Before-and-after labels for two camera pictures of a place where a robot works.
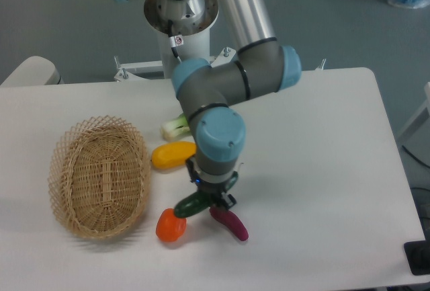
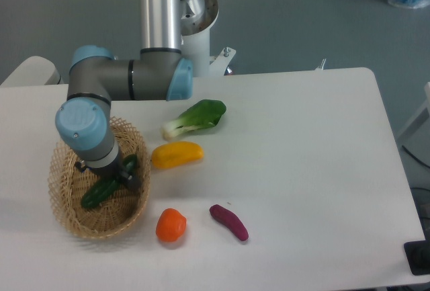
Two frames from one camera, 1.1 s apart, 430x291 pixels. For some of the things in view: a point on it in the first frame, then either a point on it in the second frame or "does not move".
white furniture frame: [416, 136] does not move
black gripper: [216, 189] → [113, 171]
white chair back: [33, 70] does not move
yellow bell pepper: [173, 154] does not move
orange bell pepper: [170, 228] does not move
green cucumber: [191, 203] → [106, 188]
